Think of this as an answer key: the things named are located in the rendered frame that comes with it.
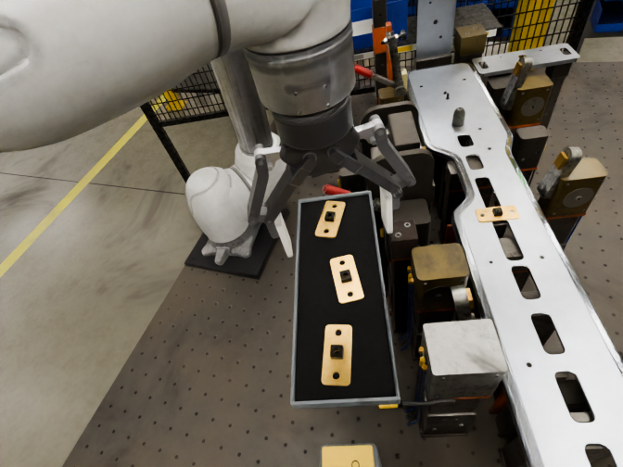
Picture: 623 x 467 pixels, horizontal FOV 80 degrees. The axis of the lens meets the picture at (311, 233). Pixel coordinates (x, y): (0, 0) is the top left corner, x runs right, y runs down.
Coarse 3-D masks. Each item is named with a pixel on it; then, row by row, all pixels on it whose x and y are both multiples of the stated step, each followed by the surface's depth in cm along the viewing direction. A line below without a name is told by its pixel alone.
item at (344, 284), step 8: (344, 256) 61; (336, 264) 60; (344, 264) 60; (352, 264) 59; (336, 272) 59; (344, 272) 58; (352, 272) 58; (336, 280) 58; (344, 280) 57; (352, 280) 58; (344, 288) 57; (352, 288) 57; (360, 288) 56; (344, 296) 56; (352, 296) 56; (360, 296) 56
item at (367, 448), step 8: (328, 448) 44; (336, 448) 44; (344, 448) 44; (352, 448) 43; (360, 448) 43; (368, 448) 43; (328, 456) 43; (336, 456) 43; (344, 456) 43; (352, 456) 43; (360, 456) 43; (368, 456) 43; (328, 464) 43; (336, 464) 43; (344, 464) 43; (352, 464) 42; (360, 464) 42; (368, 464) 42
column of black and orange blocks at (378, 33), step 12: (372, 0) 116; (384, 0) 116; (372, 12) 121; (384, 12) 118; (384, 24) 121; (384, 36) 124; (384, 48) 127; (384, 60) 130; (384, 72) 134; (384, 84) 137
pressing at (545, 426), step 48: (432, 96) 112; (480, 96) 108; (432, 144) 99; (480, 144) 95; (528, 192) 83; (480, 240) 77; (528, 240) 75; (480, 288) 70; (576, 288) 67; (528, 336) 63; (576, 336) 62; (528, 384) 59; (528, 432) 54; (576, 432) 54
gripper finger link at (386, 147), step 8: (376, 128) 37; (384, 128) 37; (376, 136) 38; (384, 136) 38; (376, 144) 38; (384, 144) 38; (384, 152) 39; (392, 152) 39; (392, 160) 40; (400, 160) 40; (400, 168) 41; (408, 168) 43; (400, 176) 42; (408, 176) 42; (408, 184) 43
